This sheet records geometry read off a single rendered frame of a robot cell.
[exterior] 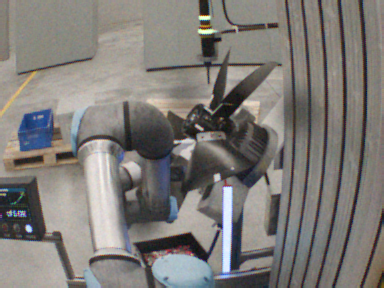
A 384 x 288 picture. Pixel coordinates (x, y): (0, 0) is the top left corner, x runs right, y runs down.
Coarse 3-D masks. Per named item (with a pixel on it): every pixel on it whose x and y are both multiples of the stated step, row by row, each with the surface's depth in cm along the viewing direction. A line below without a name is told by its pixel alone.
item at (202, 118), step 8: (200, 104) 172; (192, 112) 177; (200, 112) 168; (208, 112) 170; (184, 120) 177; (192, 120) 171; (200, 120) 168; (208, 120) 169; (216, 120) 170; (224, 120) 178; (232, 120) 175; (184, 128) 174; (192, 128) 168; (208, 128) 169; (216, 128) 170; (224, 128) 173; (232, 128) 171; (192, 136) 171
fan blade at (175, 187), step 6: (174, 156) 176; (180, 156) 175; (174, 162) 175; (180, 162) 174; (186, 162) 174; (174, 186) 172; (180, 186) 172; (138, 192) 180; (174, 192) 172; (180, 192) 171; (186, 192) 170; (138, 198) 179; (180, 198) 170; (180, 204) 169; (168, 222) 168
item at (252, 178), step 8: (264, 128) 181; (272, 136) 172; (272, 144) 170; (264, 152) 169; (272, 152) 169; (264, 160) 168; (256, 168) 168; (264, 168) 168; (248, 176) 169; (256, 176) 169; (248, 184) 171
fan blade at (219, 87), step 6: (228, 54) 187; (228, 60) 192; (222, 66) 183; (222, 72) 186; (222, 78) 188; (216, 84) 181; (222, 84) 190; (216, 90) 182; (222, 90) 190; (216, 96) 183; (222, 96) 191
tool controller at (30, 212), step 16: (16, 176) 133; (32, 176) 133; (0, 192) 123; (16, 192) 123; (32, 192) 126; (16, 208) 124; (32, 208) 125; (0, 224) 125; (32, 224) 125; (32, 240) 126
